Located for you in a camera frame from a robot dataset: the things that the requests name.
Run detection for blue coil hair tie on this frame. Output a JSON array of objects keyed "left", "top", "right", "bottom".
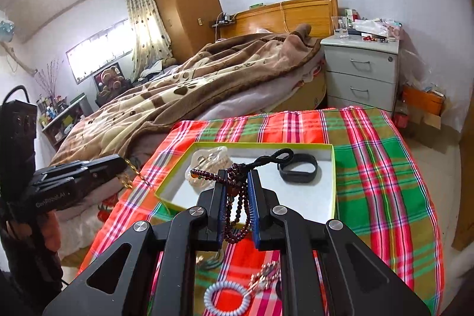
[{"left": 204, "top": 282, "right": 253, "bottom": 316}]

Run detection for pile of papers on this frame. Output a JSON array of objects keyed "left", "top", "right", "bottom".
[{"left": 351, "top": 17, "right": 403, "bottom": 41}]

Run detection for gold chain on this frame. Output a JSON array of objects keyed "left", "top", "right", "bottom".
[{"left": 120, "top": 157, "right": 149, "bottom": 191}]

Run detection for power strip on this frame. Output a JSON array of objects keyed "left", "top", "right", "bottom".
[{"left": 211, "top": 12, "right": 238, "bottom": 29}]

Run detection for dried branches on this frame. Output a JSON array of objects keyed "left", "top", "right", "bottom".
[{"left": 34, "top": 59, "right": 63, "bottom": 99}]

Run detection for tall wooden wardrobe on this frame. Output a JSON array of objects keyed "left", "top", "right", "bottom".
[{"left": 148, "top": 0, "right": 225, "bottom": 62}]

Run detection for white floral bed sheet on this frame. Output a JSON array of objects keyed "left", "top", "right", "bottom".
[{"left": 58, "top": 186, "right": 124, "bottom": 259}]

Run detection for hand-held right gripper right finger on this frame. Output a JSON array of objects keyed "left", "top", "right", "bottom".
[{"left": 248, "top": 170, "right": 432, "bottom": 316}]

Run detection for dotted curtain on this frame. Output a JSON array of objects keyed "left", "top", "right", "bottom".
[{"left": 123, "top": 0, "right": 173, "bottom": 80}]

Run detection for cluttered shelf with bottles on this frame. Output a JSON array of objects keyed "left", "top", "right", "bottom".
[{"left": 36, "top": 93, "right": 90, "bottom": 151}]

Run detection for grey nightstand with drawers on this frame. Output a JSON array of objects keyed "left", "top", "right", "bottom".
[{"left": 320, "top": 33, "right": 401, "bottom": 114}]

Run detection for gold metal hair clip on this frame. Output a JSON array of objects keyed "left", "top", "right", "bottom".
[{"left": 249, "top": 262, "right": 281, "bottom": 293}]

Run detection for dark red beaded bracelet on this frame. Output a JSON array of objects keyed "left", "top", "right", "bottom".
[{"left": 190, "top": 148, "right": 294, "bottom": 247}]

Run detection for window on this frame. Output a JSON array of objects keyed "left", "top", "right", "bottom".
[{"left": 65, "top": 18, "right": 134, "bottom": 86}]

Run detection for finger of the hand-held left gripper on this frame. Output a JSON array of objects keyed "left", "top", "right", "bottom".
[
  {"left": 41, "top": 154, "right": 129, "bottom": 179},
  {"left": 31, "top": 171, "right": 124, "bottom": 199}
]

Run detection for brown teddy bear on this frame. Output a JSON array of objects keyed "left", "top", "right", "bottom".
[{"left": 96, "top": 66, "right": 125, "bottom": 95}]

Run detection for black wristband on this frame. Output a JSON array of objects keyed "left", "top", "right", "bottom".
[{"left": 278, "top": 154, "right": 318, "bottom": 185}]

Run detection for lilac bed sheet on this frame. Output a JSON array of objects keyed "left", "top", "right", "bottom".
[{"left": 193, "top": 72, "right": 327, "bottom": 124}]

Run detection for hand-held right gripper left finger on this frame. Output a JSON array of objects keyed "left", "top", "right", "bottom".
[{"left": 42, "top": 170, "right": 228, "bottom": 316}]

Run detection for pearly hair claw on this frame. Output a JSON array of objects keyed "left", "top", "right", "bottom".
[{"left": 184, "top": 146, "right": 235, "bottom": 191}]

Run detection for black cable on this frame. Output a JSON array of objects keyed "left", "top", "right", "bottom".
[{"left": 0, "top": 85, "right": 40, "bottom": 110}]

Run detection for person's left hand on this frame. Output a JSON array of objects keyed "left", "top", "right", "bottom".
[{"left": 2, "top": 212, "right": 62, "bottom": 254}]

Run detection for wooden bed headboard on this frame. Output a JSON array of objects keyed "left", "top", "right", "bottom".
[{"left": 218, "top": 0, "right": 339, "bottom": 43}]

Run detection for clear drinking glass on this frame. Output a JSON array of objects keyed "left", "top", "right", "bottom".
[{"left": 331, "top": 16, "right": 351, "bottom": 39}]

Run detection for blue wall ornament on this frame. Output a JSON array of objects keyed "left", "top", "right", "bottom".
[{"left": 0, "top": 19, "right": 16, "bottom": 43}]

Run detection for white box with green rim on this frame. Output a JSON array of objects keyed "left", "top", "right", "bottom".
[{"left": 155, "top": 143, "right": 337, "bottom": 228}]

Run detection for orange box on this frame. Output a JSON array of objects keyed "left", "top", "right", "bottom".
[{"left": 401, "top": 84, "right": 446, "bottom": 117}]

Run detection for person's left forearm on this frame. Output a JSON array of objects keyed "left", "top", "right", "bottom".
[{"left": 0, "top": 238, "right": 64, "bottom": 302}]

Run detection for red green plaid cloth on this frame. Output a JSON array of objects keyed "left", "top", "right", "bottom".
[{"left": 77, "top": 107, "right": 445, "bottom": 316}]

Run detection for brown paw print blanket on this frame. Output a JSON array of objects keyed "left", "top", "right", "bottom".
[{"left": 49, "top": 23, "right": 324, "bottom": 169}]

